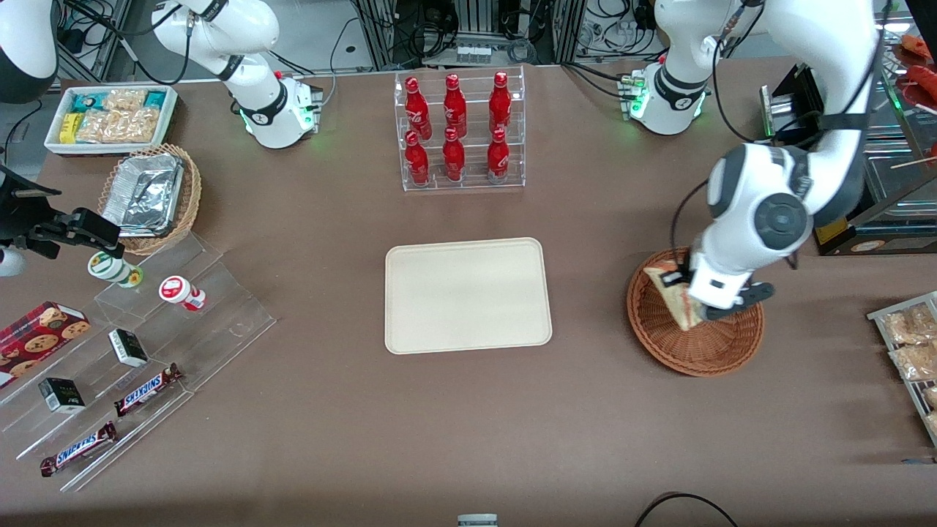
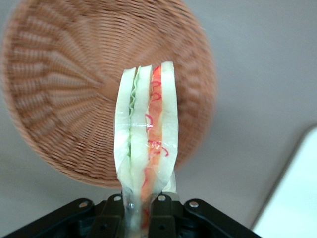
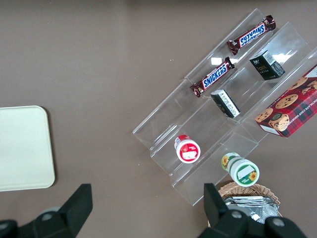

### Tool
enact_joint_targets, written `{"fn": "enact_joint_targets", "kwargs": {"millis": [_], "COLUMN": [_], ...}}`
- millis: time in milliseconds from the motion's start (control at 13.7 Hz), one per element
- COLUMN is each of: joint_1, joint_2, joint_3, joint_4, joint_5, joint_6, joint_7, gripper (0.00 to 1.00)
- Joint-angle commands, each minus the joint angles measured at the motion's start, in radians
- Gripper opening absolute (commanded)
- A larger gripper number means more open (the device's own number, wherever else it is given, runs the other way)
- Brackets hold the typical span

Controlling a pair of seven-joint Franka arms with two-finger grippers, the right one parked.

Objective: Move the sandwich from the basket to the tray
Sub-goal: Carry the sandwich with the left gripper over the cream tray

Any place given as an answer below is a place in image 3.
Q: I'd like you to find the beige plastic tray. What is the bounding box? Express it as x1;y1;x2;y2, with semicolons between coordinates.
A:
0;106;56;192

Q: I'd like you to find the small black box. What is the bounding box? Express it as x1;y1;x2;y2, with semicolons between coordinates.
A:
210;89;241;119
249;50;286;81

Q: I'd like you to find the light wicker basket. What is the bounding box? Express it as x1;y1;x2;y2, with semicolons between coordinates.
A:
216;181;283;230

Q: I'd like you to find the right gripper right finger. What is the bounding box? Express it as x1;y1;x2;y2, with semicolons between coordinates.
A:
200;183;265;238

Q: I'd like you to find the red tartan cookie box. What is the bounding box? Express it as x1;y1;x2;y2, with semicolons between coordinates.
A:
255;64;317;138

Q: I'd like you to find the green lidded yoghurt cup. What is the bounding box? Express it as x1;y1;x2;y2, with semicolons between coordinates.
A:
221;152;260;187

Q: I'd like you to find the Snickers chocolate bar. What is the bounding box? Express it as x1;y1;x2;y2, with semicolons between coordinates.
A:
227;15;277;56
190;57;235;99

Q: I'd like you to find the aluminium foil container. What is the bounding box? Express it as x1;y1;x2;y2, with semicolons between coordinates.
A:
223;195;280;226

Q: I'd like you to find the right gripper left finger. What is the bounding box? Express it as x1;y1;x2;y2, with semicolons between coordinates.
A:
19;183;94;238

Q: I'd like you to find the clear acrylic stepped shelf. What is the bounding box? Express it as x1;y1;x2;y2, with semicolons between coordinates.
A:
132;8;317;207

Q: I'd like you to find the red lidded yoghurt cup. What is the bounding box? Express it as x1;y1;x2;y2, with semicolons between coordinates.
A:
174;134;202;164

